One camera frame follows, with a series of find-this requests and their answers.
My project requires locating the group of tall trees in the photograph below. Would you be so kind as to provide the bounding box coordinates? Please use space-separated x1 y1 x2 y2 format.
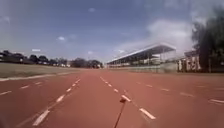
191 5 224 73

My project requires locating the grass field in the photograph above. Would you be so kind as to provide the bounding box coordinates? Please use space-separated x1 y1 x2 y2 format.
0 62 82 80

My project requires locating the pale kerb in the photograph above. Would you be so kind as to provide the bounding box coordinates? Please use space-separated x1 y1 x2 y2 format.
0 72 72 83

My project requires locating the low building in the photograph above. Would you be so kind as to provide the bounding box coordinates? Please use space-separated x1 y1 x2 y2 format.
177 49 203 73

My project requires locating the robot's own part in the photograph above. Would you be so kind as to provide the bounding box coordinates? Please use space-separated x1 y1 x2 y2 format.
112 97 129 128

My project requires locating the red running track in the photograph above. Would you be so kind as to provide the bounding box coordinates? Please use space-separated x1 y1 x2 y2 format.
0 68 224 128

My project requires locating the grandstand building with roof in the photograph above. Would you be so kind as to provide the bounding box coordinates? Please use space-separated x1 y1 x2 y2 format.
105 42 180 74

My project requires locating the row of distant trees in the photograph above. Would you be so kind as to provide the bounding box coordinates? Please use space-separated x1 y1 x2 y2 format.
0 49 105 70

